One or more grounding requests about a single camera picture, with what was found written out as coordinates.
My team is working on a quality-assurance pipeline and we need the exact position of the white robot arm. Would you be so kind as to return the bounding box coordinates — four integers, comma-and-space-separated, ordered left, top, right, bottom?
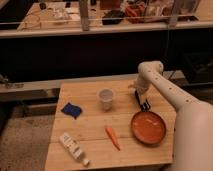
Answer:
132, 61, 213, 171

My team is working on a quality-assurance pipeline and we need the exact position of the translucent plastic cup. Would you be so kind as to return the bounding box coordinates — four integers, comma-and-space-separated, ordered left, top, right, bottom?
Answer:
98, 88, 114, 111

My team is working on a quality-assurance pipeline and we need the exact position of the blue cloth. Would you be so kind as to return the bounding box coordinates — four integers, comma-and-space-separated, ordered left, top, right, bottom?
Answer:
61, 103, 82, 119

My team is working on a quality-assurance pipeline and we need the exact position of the orange carrot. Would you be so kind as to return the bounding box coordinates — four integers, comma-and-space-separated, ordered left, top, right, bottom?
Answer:
105, 126, 120, 150

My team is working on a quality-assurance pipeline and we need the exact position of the orange frying pan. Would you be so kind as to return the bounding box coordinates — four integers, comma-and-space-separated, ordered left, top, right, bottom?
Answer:
131, 92, 166, 146

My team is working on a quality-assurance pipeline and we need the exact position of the black bag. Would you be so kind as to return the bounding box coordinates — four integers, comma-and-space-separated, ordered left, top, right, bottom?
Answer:
102, 10, 125, 25

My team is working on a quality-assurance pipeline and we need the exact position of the white bottle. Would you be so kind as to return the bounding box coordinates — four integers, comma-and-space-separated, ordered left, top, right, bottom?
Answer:
59, 133, 90, 167

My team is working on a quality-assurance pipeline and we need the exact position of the orange red object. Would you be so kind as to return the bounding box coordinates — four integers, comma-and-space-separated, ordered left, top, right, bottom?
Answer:
125, 3, 145, 23

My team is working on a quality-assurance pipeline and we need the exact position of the metal post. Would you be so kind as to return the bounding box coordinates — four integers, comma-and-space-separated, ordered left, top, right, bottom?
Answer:
79, 0, 89, 31
168, 0, 182, 28

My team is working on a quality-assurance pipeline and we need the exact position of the metal post right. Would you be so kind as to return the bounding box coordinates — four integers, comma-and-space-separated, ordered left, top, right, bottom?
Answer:
168, 0, 182, 28

